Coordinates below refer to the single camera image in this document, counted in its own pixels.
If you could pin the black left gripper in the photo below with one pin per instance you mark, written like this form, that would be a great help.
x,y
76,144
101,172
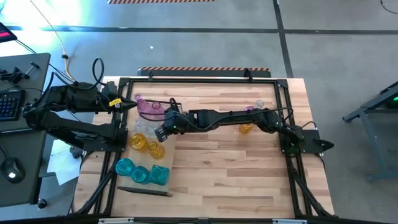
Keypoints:
x,y
109,101

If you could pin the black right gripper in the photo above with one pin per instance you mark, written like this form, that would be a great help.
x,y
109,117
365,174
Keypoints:
x,y
174,123

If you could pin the pink ribbed flared-neck vase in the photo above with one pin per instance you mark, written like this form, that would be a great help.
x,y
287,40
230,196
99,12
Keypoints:
x,y
144,107

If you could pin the clear ribbed square bottle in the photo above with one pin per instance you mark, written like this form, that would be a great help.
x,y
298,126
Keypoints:
x,y
152,129

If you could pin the pink wavy-ribbed bulb vase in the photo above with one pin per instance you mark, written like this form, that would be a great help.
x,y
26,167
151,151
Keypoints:
x,y
157,107

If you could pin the small clear square vase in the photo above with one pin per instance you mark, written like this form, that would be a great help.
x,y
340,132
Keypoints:
x,y
140,127

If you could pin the large yellow ribbed vase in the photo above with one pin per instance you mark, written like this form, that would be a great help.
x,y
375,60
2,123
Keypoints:
x,y
156,151

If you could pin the yellow hobnail vase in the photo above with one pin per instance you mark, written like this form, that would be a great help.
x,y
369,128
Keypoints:
x,y
138,142

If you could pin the tall teal diamond-pattern vase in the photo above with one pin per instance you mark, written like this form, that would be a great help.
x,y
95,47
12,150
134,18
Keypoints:
x,y
159,175

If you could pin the teal embossed medallion vase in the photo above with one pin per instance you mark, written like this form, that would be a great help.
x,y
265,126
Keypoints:
x,y
124,167

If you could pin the teal faceted shouldered vase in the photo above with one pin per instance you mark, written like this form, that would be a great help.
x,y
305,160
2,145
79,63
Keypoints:
x,y
139,175

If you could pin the small yellow ribbed vase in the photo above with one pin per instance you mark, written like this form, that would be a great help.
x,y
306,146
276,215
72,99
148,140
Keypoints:
x,y
245,128

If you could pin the pink ribbed bottle vase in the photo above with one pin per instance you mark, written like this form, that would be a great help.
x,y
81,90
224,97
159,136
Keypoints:
x,y
248,108

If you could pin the tiny clear glass vase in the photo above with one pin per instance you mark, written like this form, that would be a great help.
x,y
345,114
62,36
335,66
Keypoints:
x,y
260,103

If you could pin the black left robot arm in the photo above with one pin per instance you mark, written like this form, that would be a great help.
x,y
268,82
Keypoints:
x,y
71,124

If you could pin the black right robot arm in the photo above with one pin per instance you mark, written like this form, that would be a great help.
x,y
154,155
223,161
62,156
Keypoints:
x,y
236,118

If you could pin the yellow tag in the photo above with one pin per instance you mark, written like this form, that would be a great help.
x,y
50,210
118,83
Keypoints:
x,y
115,102

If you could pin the light wooden board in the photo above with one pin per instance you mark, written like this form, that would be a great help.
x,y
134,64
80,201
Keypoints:
x,y
168,155

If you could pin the black mat with hazard stripe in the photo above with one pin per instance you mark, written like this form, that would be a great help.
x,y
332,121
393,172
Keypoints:
x,y
202,73

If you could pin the white paper sheets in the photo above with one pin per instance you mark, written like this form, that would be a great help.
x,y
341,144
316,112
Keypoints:
x,y
62,165

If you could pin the black keyboard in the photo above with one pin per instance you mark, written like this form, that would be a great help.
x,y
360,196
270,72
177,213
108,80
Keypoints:
x,y
11,104

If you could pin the black desk clamp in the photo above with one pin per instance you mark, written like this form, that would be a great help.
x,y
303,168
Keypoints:
x,y
14,76

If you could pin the black caster wheel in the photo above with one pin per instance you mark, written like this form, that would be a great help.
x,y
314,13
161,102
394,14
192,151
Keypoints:
x,y
42,203

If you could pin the black computer mouse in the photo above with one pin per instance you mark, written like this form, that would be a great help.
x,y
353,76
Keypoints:
x,y
12,170

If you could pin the grey side desk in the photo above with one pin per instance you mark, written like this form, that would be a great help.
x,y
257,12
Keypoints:
x,y
18,193

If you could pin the device with red screen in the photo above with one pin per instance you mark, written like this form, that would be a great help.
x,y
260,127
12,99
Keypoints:
x,y
6,32

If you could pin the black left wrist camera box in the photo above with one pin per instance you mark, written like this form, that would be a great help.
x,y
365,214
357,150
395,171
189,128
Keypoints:
x,y
109,87

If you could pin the neighbouring dark table frame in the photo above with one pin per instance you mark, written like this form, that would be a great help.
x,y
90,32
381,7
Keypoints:
x,y
370,107

